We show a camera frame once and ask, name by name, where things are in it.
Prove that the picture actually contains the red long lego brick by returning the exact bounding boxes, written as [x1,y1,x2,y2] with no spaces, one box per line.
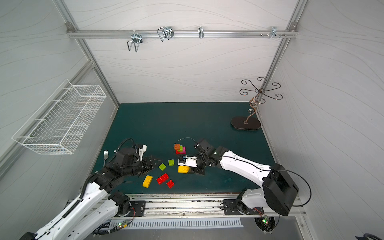
[157,173,169,185]

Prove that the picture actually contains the yellow curved lego brick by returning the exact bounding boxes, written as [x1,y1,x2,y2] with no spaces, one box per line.
[178,166,191,174]

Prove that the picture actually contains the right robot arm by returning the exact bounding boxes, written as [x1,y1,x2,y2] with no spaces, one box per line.
[175,139,308,217]

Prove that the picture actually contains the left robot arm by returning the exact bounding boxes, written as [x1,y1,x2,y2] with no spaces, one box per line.
[21,143,161,240]

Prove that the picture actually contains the yellow lego brick left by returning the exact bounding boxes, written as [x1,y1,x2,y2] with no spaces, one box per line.
[142,175,153,189]

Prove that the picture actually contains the red small lego brick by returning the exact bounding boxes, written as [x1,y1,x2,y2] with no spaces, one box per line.
[167,180,175,189]

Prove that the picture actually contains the black metal hook stand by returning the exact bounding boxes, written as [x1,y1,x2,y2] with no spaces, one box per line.
[231,79,283,131]

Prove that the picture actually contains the metal clip hook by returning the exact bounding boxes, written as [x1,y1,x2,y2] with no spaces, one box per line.
[127,34,143,53]
[260,27,287,39]
[157,26,175,42]
[198,27,204,39]

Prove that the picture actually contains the left metal clip hook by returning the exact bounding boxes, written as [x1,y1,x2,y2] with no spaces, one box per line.
[127,34,143,53]

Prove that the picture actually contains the right metal clip hook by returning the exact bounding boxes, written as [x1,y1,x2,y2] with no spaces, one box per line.
[260,27,287,39]

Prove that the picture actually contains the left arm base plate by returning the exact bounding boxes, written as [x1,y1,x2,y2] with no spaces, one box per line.
[117,201,146,218]

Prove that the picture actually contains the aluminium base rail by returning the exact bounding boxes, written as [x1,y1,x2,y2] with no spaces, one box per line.
[67,193,307,221]

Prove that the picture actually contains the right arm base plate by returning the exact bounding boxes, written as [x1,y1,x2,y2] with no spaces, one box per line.
[219,199,264,216]

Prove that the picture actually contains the white wire basket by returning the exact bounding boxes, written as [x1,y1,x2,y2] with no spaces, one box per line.
[12,80,107,155]

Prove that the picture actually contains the horizontal aluminium rail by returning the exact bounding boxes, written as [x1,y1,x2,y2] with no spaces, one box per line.
[67,29,299,40]

